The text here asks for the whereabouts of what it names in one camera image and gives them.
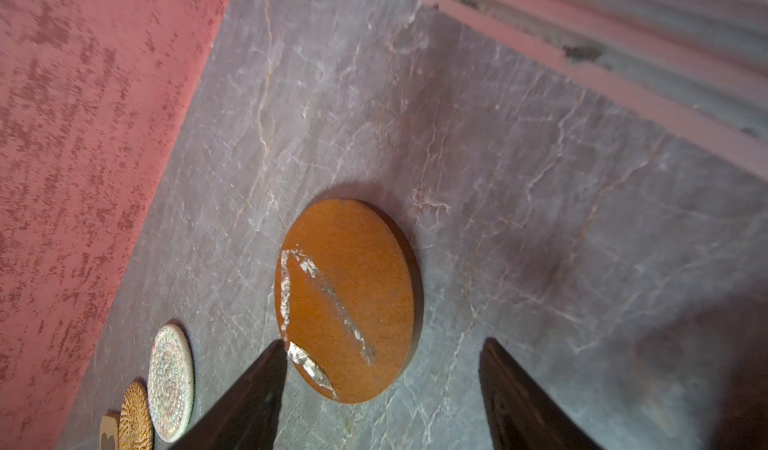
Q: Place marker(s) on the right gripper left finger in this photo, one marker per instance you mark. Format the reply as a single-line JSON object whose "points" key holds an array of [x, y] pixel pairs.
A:
{"points": [[247, 415]]}

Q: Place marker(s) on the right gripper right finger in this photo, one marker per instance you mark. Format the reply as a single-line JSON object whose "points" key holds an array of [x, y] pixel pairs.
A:
{"points": [[520, 414]]}

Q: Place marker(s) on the cream lace round coaster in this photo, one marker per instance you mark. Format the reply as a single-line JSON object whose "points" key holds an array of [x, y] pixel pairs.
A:
{"points": [[170, 383]]}

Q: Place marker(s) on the woven tan round coaster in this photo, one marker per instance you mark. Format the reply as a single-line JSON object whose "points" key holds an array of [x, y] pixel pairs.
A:
{"points": [[135, 428]]}

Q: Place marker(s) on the brown paw print coaster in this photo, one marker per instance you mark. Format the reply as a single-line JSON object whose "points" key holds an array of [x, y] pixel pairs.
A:
{"points": [[108, 432]]}

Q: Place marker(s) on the glossy amber round coaster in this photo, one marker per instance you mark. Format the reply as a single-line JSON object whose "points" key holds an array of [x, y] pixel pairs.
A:
{"points": [[349, 299]]}

